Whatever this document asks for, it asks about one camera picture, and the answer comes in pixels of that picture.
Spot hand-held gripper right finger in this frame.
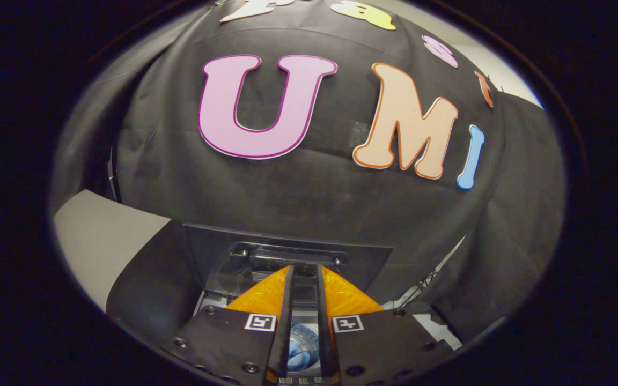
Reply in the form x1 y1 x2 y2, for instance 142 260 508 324
317 264 452 386

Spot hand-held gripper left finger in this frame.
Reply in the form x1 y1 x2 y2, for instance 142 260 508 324
161 264 295 386

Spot light blue shirt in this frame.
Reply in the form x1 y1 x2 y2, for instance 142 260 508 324
288 323 321 372

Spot white tripod stand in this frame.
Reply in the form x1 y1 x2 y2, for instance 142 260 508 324
392 236 468 311

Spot dark and beige cabinet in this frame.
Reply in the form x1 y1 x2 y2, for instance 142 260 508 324
53 189 205 344

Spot black backdrop cloth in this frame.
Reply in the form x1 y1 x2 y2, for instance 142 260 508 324
51 0 567 344

